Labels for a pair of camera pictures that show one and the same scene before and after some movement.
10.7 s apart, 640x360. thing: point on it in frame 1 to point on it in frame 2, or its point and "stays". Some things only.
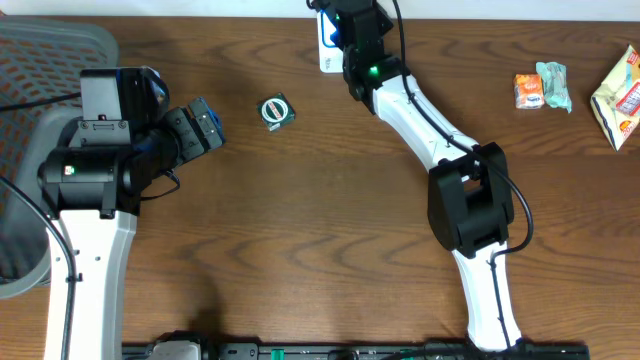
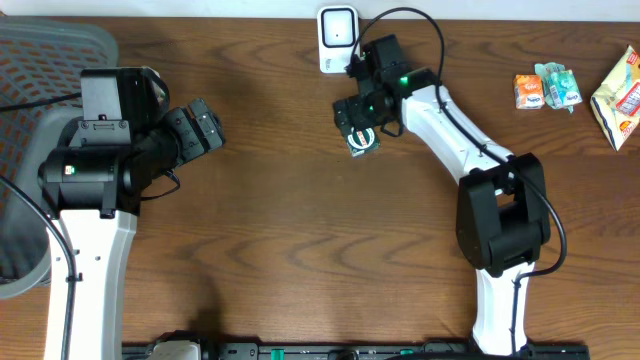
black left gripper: [189, 131] stays
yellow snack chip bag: [617, 101] stays
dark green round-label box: [275, 111] to [363, 143]
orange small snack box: [529, 91] stays
